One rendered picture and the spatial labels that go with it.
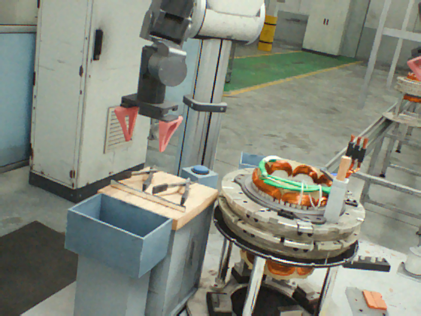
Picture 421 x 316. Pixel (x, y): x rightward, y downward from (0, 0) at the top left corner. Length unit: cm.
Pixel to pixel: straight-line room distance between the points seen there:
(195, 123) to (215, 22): 29
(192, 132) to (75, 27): 183
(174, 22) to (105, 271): 49
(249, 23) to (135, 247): 76
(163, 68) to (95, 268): 40
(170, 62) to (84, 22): 224
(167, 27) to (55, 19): 234
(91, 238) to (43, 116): 253
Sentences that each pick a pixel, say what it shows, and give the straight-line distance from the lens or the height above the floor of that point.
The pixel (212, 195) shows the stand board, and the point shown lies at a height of 106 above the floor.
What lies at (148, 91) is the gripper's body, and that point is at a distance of 100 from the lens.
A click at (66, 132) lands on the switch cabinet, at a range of 333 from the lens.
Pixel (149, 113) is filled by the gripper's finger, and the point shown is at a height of 124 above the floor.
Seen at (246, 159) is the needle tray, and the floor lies 105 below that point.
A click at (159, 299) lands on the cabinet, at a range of 108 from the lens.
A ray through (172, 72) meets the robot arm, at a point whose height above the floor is 134.
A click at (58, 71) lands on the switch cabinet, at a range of 330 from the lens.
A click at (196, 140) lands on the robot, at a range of 148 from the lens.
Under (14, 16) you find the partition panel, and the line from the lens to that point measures 339.
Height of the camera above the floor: 150
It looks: 19 degrees down
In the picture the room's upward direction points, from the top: 10 degrees clockwise
